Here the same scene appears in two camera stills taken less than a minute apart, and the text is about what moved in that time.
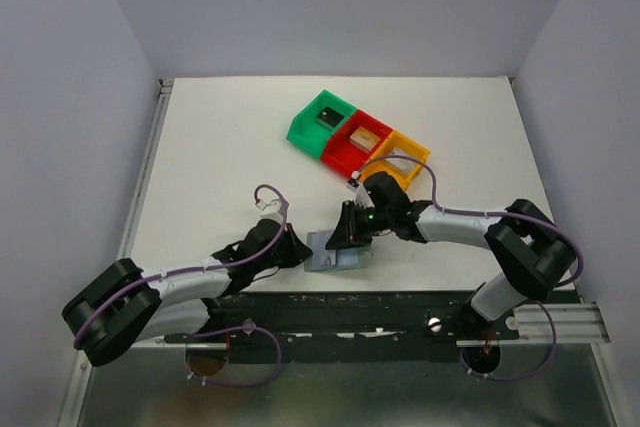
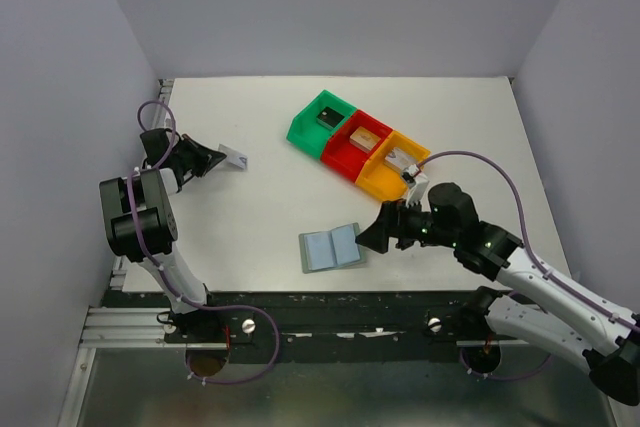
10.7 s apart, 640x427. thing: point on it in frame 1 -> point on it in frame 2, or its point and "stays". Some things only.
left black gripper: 298,252 -> 206,159
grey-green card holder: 323,259 stays
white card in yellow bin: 403,165 stays
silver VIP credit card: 321,257 -> 234,157
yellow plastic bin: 397,139 stays
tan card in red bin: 364,139 stays
